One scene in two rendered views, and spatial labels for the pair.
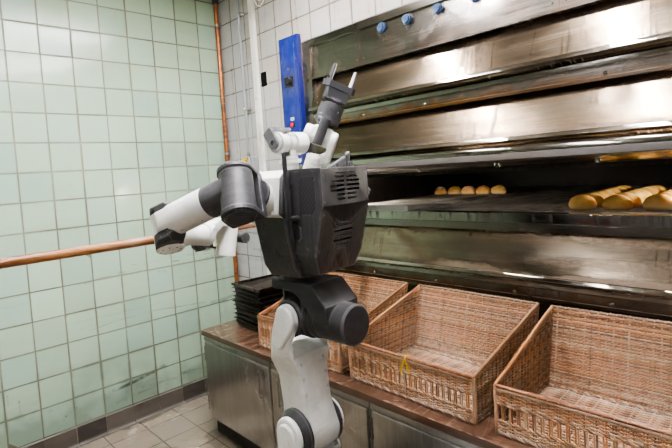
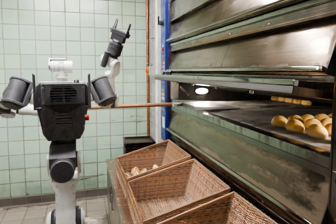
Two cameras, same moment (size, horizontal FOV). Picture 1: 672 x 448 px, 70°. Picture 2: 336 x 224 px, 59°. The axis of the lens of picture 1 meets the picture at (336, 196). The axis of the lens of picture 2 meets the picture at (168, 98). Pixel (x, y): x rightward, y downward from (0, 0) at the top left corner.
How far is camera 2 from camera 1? 1.18 m
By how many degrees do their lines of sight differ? 28
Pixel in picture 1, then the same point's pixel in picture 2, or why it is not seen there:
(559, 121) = (247, 59)
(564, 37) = not seen: outside the picture
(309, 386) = (60, 199)
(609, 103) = (270, 48)
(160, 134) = not seen: hidden behind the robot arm
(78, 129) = (65, 48)
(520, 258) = (229, 154)
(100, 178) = (75, 73)
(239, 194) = (7, 93)
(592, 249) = (259, 158)
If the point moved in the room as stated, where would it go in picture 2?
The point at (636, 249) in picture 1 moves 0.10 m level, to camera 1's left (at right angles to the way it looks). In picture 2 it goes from (277, 164) to (253, 161)
